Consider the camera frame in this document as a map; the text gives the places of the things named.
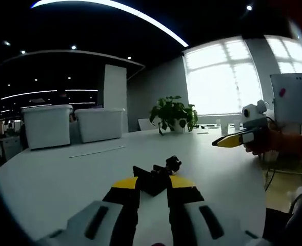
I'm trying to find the green potted plant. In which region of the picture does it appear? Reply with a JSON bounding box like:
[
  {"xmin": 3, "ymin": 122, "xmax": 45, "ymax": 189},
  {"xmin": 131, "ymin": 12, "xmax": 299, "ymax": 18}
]
[{"xmin": 149, "ymin": 95, "xmax": 199, "ymax": 136}]

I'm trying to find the thin white strip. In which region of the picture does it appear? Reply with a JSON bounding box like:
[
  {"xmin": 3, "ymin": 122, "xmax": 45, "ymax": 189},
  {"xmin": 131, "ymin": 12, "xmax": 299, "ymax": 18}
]
[{"xmin": 69, "ymin": 146, "xmax": 126, "ymax": 158}]

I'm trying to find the black cable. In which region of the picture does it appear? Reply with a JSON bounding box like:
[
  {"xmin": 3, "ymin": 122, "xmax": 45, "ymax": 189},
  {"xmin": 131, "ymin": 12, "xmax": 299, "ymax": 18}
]
[{"xmin": 263, "ymin": 153, "xmax": 302, "ymax": 192}]

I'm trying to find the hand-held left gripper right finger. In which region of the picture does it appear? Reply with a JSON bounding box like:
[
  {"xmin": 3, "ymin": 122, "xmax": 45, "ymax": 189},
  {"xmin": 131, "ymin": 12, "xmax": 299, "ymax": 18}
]
[{"xmin": 167, "ymin": 175, "xmax": 267, "ymax": 246}]

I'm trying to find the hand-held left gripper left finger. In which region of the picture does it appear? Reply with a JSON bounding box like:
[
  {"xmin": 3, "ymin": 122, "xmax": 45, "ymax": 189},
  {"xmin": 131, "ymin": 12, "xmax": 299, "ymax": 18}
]
[{"xmin": 37, "ymin": 176, "xmax": 140, "ymax": 246}]

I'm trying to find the white desk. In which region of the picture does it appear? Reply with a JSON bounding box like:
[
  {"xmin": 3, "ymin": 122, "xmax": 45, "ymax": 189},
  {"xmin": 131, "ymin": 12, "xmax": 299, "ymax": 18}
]
[{"xmin": 0, "ymin": 125, "xmax": 267, "ymax": 243}]

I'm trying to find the white chair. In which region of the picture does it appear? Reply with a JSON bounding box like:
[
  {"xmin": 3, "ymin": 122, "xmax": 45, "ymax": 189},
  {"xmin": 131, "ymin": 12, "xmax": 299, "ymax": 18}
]
[{"xmin": 137, "ymin": 118, "xmax": 154, "ymax": 132}]

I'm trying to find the white pillar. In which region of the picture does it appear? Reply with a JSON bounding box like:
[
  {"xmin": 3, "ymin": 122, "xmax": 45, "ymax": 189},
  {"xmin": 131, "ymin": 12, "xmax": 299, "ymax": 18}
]
[{"xmin": 104, "ymin": 64, "xmax": 129, "ymax": 133}]

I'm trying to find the person's right hand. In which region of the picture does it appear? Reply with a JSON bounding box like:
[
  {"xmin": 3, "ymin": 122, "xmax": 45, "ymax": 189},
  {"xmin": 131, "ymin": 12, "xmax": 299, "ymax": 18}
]
[{"xmin": 244, "ymin": 127, "xmax": 302, "ymax": 156}]

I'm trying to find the white box device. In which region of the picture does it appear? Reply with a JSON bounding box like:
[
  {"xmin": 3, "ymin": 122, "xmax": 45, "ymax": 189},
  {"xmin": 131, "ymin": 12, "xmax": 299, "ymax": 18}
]
[{"xmin": 269, "ymin": 73, "xmax": 302, "ymax": 127}]

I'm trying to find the large white storage box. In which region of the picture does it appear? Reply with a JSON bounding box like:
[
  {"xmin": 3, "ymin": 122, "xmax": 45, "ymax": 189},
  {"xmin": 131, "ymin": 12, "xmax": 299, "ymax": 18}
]
[{"xmin": 21, "ymin": 104, "xmax": 74, "ymax": 150}]

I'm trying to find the wide white storage box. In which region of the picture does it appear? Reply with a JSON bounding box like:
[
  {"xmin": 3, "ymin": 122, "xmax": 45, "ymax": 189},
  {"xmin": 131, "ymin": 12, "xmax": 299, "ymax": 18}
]
[{"xmin": 74, "ymin": 107, "xmax": 126, "ymax": 144}]

